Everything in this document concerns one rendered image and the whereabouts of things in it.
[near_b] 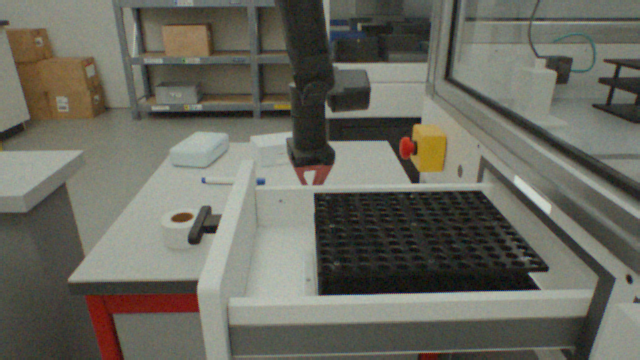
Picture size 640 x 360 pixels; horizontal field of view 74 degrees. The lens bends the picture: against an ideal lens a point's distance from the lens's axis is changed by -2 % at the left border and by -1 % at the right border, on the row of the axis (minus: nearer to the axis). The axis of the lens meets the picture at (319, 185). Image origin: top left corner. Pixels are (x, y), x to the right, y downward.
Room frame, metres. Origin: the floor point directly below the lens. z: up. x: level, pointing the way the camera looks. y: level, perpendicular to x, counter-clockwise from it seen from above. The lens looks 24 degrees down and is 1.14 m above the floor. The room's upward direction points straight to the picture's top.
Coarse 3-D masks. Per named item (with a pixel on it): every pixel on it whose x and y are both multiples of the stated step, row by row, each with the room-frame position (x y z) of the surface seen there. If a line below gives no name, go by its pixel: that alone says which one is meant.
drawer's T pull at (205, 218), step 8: (208, 208) 0.44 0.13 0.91; (200, 216) 0.42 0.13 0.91; (208, 216) 0.43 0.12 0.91; (216, 216) 0.43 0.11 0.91; (200, 224) 0.41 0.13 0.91; (208, 224) 0.41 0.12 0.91; (216, 224) 0.41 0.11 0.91; (192, 232) 0.39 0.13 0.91; (200, 232) 0.39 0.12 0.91; (208, 232) 0.41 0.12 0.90; (216, 232) 0.41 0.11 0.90; (192, 240) 0.38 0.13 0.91; (200, 240) 0.39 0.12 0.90
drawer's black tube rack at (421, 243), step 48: (384, 192) 0.51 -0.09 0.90; (432, 192) 0.52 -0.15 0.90; (480, 192) 0.51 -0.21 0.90; (336, 240) 0.39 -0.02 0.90; (384, 240) 0.39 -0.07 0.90; (432, 240) 0.40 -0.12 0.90; (480, 240) 0.40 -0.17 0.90; (336, 288) 0.35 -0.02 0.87; (384, 288) 0.35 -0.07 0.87; (432, 288) 0.35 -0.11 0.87; (480, 288) 0.35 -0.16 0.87; (528, 288) 0.36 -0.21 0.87
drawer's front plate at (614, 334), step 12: (612, 312) 0.26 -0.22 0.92; (624, 312) 0.25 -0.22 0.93; (636, 312) 0.25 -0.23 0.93; (612, 324) 0.26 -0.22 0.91; (624, 324) 0.25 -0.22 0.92; (636, 324) 0.24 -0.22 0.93; (612, 336) 0.25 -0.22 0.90; (624, 336) 0.24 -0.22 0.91; (636, 336) 0.23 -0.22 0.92; (600, 348) 0.26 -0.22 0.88; (612, 348) 0.25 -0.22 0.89; (624, 348) 0.24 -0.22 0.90; (636, 348) 0.23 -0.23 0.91
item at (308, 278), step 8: (304, 256) 0.44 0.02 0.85; (312, 256) 0.44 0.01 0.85; (304, 264) 0.42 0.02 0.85; (312, 264) 0.42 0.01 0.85; (304, 272) 0.41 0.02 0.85; (312, 272) 0.41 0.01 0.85; (304, 280) 0.39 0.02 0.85; (312, 280) 0.39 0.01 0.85; (304, 288) 0.38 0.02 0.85; (312, 288) 0.38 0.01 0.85
